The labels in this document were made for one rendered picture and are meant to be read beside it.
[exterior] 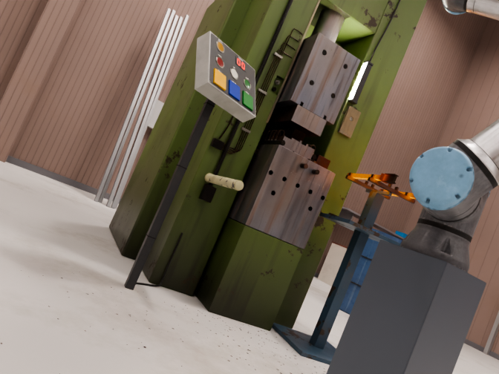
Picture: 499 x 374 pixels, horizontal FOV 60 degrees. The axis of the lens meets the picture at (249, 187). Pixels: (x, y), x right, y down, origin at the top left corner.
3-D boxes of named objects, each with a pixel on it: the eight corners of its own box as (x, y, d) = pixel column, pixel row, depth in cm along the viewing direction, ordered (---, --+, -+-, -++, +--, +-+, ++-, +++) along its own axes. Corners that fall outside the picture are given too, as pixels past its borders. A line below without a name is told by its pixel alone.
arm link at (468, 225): (475, 243, 127) (496, 188, 128) (468, 231, 113) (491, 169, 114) (423, 225, 136) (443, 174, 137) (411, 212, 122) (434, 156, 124)
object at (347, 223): (407, 251, 230) (408, 247, 230) (348, 223, 216) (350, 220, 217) (373, 240, 258) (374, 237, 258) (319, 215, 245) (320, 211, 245)
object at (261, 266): (270, 331, 230) (304, 249, 233) (208, 312, 215) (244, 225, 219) (234, 297, 282) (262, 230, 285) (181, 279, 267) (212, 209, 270)
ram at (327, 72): (345, 131, 243) (372, 67, 246) (290, 99, 228) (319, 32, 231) (307, 133, 282) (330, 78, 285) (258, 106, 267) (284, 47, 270)
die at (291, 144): (309, 162, 236) (315, 148, 237) (279, 147, 229) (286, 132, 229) (275, 159, 275) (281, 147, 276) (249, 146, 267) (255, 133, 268)
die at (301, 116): (320, 136, 237) (327, 121, 238) (290, 120, 230) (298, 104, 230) (285, 137, 276) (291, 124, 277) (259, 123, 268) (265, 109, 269)
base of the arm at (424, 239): (479, 280, 122) (491, 247, 123) (445, 261, 112) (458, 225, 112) (421, 259, 138) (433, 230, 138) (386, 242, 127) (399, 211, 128)
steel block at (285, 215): (304, 249, 233) (336, 174, 236) (245, 224, 219) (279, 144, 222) (262, 230, 285) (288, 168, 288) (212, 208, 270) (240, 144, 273)
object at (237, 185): (241, 193, 189) (246, 182, 190) (232, 188, 187) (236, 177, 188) (212, 184, 230) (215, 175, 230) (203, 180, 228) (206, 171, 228)
